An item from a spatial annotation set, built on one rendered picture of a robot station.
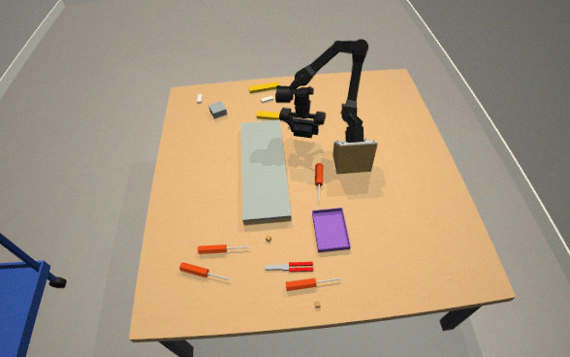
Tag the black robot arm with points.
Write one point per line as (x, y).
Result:
(285, 94)

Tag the purple open-top tray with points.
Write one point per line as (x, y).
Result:
(330, 230)

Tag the yellow flat bar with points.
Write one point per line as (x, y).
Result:
(268, 115)
(263, 87)

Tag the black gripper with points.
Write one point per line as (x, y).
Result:
(302, 112)

